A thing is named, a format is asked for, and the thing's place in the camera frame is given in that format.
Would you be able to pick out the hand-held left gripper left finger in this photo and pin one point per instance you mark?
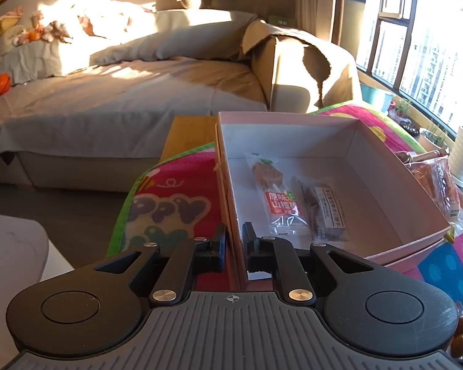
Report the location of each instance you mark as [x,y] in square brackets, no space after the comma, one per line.
[220,244]

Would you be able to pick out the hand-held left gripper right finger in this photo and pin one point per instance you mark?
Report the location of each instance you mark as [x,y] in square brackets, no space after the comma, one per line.
[249,246]

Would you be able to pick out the pink cardboard box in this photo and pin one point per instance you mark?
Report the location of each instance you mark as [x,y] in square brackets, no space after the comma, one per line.
[370,200]

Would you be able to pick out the bread packet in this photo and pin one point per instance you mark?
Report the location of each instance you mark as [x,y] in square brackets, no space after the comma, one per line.
[438,185]

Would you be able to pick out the red label snack packet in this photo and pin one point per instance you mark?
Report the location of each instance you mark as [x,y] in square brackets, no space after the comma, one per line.
[277,196]

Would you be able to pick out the colourful printed mat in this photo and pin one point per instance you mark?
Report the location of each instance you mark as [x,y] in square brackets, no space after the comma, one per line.
[177,185]

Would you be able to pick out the brown snack packet white label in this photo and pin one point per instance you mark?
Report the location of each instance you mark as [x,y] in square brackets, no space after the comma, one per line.
[326,208]

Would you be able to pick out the wooden table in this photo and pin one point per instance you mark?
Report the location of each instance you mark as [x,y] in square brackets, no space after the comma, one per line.
[189,135]

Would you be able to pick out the beige covered sofa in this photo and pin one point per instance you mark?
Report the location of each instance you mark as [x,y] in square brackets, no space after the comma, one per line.
[119,100]

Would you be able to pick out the teal plastic bin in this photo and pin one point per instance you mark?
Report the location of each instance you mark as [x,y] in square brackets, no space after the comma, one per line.
[376,98]

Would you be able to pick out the small potted plant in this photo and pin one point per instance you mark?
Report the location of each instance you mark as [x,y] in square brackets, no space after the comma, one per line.
[401,110]
[434,137]

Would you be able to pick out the green digital clock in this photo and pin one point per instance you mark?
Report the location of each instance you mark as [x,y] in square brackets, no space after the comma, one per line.
[281,21]

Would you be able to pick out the white crumpled blanket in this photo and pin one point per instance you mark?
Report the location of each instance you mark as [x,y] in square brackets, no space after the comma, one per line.
[112,19]

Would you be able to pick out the beige curtain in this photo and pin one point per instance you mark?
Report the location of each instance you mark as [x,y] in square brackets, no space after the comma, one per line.
[316,4]

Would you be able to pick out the dark framed window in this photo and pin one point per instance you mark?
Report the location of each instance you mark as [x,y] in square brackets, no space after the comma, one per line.
[428,46]

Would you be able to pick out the pile of plush toys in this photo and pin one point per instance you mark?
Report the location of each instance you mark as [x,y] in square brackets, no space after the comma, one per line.
[42,31]

